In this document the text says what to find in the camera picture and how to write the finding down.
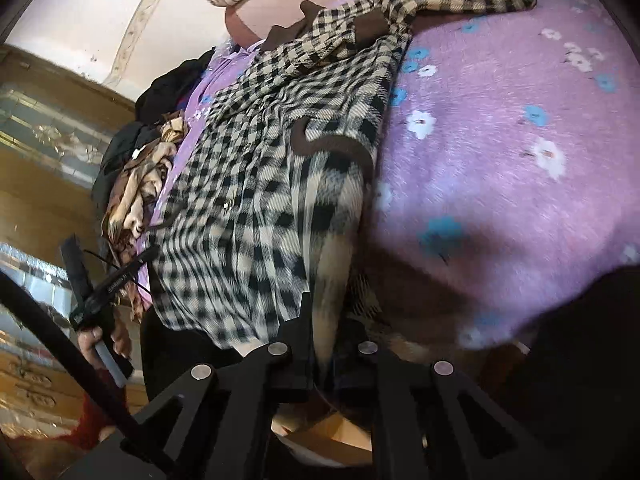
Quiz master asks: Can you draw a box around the black beige checkered coat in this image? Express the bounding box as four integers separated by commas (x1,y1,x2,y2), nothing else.
150,0,537,363

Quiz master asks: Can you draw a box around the black clothes pile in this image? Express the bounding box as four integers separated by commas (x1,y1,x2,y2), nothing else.
91,48,216,217

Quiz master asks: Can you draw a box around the person's left hand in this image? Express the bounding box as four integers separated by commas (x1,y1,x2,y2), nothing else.
77,311,132,370

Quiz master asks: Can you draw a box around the brown beige patterned garment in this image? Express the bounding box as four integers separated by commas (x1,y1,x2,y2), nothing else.
100,110,190,323

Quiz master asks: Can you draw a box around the ornate wooden wardrobe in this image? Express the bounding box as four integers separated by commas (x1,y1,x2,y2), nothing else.
1,46,134,479

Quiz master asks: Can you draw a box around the purple floral bed sheet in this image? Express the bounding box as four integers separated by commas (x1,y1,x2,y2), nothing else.
144,0,640,351

